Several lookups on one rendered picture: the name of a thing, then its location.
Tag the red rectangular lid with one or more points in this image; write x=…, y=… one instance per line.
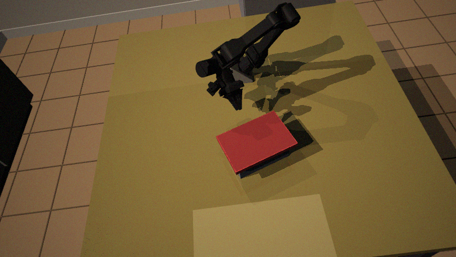
x=256, y=141

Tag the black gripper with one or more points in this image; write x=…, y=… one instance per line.
x=231, y=90

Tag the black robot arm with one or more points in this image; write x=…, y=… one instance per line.
x=282, y=18

